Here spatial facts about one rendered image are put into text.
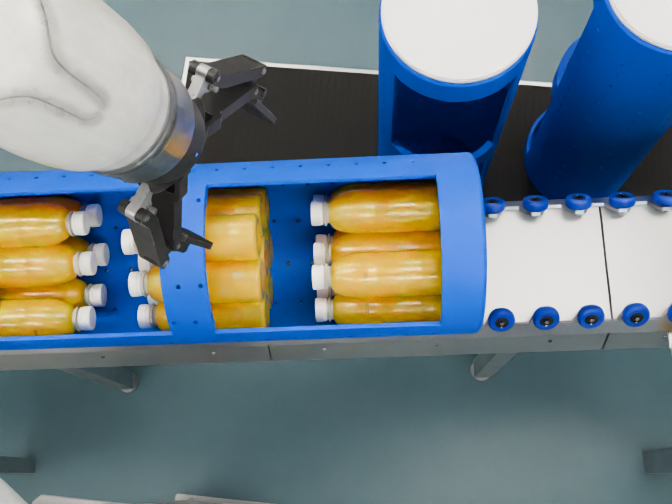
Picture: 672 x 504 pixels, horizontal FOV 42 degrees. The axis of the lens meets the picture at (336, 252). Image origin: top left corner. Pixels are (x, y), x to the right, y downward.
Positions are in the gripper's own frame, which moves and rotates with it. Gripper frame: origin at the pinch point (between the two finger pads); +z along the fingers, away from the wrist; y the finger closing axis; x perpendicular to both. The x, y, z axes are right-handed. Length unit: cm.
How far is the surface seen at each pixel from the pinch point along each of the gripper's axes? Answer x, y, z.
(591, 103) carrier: 24, -50, 104
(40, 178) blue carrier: -42, 12, 41
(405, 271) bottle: 13, 0, 51
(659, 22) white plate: 29, -59, 76
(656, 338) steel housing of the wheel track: 54, -10, 84
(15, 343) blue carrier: -35, 37, 43
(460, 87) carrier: 4, -34, 71
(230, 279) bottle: -9.9, 12.9, 46.9
